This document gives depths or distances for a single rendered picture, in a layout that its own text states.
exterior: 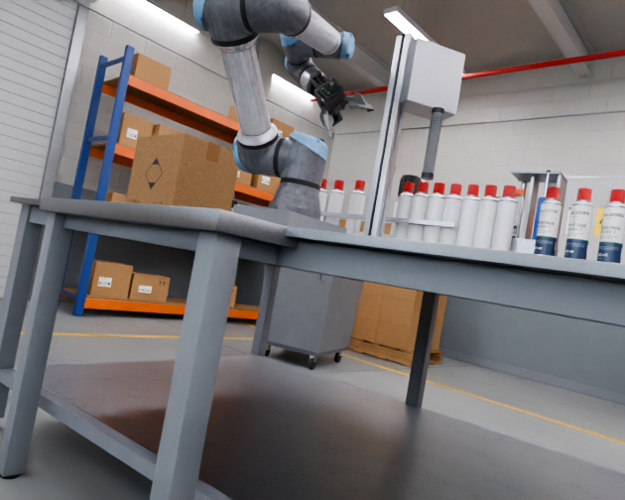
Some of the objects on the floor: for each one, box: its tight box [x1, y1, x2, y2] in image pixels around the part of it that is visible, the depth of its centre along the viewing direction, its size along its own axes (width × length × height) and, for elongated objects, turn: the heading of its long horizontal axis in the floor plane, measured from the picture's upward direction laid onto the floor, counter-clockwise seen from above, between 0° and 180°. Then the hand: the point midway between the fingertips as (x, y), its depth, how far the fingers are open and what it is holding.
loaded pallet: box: [339, 219, 447, 367], centre depth 553 cm, size 120×83×139 cm
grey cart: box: [264, 264, 364, 370], centre depth 418 cm, size 89×63×96 cm
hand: (353, 126), depth 145 cm, fingers open, 14 cm apart
